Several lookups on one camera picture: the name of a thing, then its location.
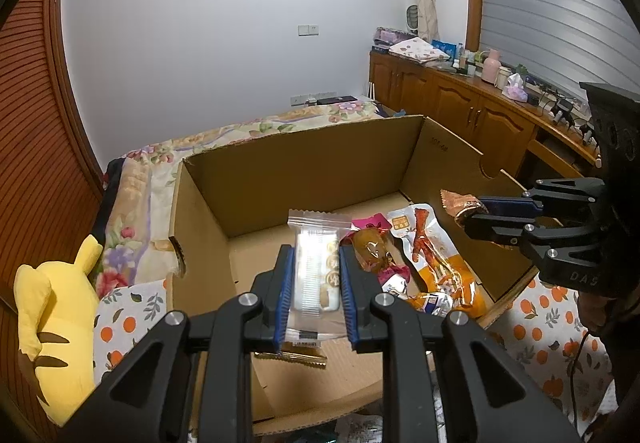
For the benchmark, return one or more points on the orange print bedsheet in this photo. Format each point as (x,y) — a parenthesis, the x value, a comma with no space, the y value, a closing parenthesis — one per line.
(130,323)

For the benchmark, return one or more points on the flat black device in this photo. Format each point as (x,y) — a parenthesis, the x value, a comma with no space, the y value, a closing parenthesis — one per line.
(336,99)

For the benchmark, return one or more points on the black clamp stand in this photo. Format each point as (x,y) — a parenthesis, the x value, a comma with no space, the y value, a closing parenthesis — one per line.
(589,135)
(562,114)

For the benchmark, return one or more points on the small white dark packet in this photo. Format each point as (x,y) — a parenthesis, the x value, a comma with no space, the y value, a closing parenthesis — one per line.
(434,304)

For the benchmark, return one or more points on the brown cake packet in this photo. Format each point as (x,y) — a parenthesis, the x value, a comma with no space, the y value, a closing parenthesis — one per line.
(300,354)

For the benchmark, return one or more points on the purple storage box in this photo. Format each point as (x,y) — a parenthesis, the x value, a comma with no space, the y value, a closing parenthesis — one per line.
(385,37)

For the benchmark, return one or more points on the golden bun packet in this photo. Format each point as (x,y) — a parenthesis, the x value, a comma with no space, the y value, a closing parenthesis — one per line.
(372,248)

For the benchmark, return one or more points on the white wall socket strip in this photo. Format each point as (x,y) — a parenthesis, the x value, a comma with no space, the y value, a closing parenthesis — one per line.
(300,99)

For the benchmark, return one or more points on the wooden cabinet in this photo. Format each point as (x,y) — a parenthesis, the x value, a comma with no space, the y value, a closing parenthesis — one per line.
(450,103)

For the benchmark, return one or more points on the white wafer packet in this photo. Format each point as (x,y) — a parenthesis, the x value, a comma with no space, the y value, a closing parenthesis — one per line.
(315,273)

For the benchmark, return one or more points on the small white fan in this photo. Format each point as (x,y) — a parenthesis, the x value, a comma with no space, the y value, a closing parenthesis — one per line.
(412,18)

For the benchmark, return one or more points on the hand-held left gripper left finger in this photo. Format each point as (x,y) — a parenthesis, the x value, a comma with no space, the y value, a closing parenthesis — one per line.
(284,295)

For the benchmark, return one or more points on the orange chicken feet packet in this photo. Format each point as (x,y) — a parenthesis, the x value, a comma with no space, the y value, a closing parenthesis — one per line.
(425,243)

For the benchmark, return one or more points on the pink bottle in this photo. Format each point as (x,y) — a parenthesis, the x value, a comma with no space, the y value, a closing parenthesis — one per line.
(490,68)

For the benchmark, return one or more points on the yellow plush toy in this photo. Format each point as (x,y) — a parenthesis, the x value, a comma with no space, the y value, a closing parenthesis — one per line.
(55,323)

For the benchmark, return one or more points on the blue box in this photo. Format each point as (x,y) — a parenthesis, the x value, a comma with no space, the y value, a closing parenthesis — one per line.
(444,46)

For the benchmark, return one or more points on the white wall switch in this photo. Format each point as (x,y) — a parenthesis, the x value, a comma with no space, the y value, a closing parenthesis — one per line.
(308,30)

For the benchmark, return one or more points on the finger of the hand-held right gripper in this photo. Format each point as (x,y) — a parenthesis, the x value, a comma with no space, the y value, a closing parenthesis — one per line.
(500,227)
(510,206)

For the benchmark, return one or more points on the wooden louvered wardrobe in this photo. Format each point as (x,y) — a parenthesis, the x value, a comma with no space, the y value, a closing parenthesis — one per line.
(30,123)

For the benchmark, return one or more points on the pink tissue pack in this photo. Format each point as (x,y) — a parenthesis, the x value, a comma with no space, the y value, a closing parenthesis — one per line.
(516,89)

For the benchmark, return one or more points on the dark cloth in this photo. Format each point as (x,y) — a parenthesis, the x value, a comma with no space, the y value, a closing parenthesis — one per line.
(111,175)

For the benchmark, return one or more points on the folded floral cloth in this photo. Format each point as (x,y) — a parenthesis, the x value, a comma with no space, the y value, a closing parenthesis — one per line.
(417,50)

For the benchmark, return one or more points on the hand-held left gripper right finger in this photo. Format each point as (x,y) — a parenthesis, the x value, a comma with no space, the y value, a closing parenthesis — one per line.
(348,295)

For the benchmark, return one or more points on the copper snack wrapper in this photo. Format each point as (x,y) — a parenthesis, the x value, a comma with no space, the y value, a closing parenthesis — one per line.
(457,203)

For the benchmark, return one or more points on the cardboard box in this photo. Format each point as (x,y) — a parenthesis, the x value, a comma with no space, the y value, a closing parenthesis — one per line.
(300,173)

